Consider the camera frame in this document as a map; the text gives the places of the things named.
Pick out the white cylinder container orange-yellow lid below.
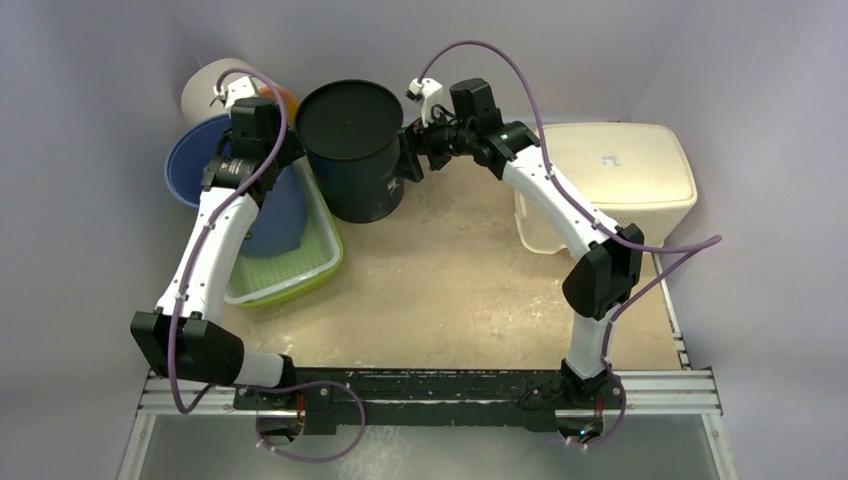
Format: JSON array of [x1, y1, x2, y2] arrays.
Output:
[[180, 58, 298, 126]]

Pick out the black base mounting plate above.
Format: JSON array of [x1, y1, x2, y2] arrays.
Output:
[[234, 367, 625, 437]]

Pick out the aluminium frame rails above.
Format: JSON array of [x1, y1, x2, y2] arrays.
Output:
[[117, 198, 738, 480]]

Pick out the green tray with white strainer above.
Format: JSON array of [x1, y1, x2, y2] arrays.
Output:
[[225, 158, 344, 308]]

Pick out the light blue plastic bucket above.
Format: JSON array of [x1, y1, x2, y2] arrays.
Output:
[[164, 115, 308, 258]]

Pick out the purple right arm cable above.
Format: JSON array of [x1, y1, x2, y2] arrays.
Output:
[[418, 39, 723, 452]]

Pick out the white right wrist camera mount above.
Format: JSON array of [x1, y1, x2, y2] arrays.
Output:
[[406, 78, 444, 127]]

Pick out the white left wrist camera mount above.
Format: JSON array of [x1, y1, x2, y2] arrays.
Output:
[[210, 75, 259, 109]]

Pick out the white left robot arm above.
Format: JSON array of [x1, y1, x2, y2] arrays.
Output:
[[130, 96, 302, 409]]

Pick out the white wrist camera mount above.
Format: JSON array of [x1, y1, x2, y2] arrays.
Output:
[[210, 75, 259, 109], [406, 78, 444, 127]]

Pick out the cream plastic laundry basket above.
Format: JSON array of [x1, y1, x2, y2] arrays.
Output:
[[544, 122, 698, 247]]

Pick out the dark navy cylindrical bin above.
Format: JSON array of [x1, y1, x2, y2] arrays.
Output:
[[295, 79, 404, 224]]

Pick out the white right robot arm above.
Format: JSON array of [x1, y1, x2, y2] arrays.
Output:
[[395, 78, 644, 407]]

